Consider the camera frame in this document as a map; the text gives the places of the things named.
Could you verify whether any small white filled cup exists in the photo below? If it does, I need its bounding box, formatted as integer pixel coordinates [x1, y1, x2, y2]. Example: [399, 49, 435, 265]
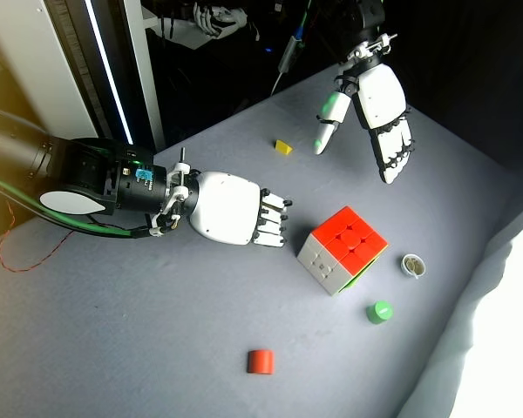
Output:
[401, 253, 427, 280]

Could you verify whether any red cylinder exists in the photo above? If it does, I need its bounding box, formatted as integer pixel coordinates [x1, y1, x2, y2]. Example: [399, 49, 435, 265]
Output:
[246, 348, 275, 375]

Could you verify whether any spare white robot hand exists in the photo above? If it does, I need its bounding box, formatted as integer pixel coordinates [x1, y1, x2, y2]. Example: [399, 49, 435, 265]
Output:
[193, 2, 248, 40]

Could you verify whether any red-black twisted cable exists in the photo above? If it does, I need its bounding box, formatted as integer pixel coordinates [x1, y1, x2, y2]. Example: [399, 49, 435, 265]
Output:
[0, 202, 75, 273]

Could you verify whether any white cabinet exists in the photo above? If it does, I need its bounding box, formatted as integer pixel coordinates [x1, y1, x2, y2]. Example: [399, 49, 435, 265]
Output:
[0, 0, 166, 152]

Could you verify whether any green cable with blue plug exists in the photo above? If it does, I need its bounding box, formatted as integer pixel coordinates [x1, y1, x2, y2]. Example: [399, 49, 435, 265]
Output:
[294, 0, 314, 43]

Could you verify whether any green cylinder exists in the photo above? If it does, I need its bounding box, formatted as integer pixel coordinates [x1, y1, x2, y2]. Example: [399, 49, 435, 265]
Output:
[365, 300, 395, 326]

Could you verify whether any grey table cloth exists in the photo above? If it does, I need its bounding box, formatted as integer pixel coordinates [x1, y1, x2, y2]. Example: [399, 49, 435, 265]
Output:
[0, 64, 523, 418]

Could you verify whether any white sheet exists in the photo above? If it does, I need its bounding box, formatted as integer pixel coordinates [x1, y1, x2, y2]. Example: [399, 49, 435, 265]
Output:
[396, 212, 523, 418]

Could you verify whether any Rubik's cube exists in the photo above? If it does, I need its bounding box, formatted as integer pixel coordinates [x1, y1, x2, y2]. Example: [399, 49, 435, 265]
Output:
[295, 205, 390, 297]

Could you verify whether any white adapter with cable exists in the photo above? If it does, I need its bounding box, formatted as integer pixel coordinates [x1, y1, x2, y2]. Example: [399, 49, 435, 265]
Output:
[269, 37, 298, 96]

